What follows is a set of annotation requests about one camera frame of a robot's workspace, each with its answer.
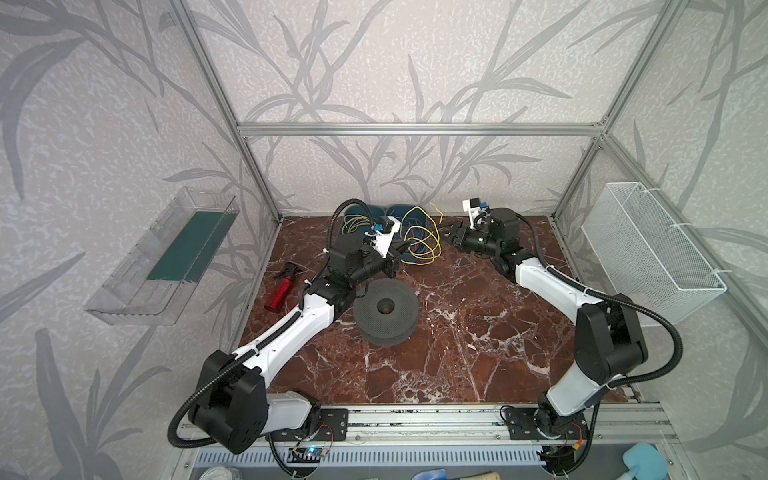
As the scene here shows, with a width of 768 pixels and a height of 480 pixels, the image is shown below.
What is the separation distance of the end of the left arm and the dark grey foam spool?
0.23 m

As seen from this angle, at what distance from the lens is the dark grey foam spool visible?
2.82ft

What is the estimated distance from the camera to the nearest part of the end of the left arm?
1.93 feet

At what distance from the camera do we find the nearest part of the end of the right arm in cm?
68

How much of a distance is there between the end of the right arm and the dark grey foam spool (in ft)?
0.86
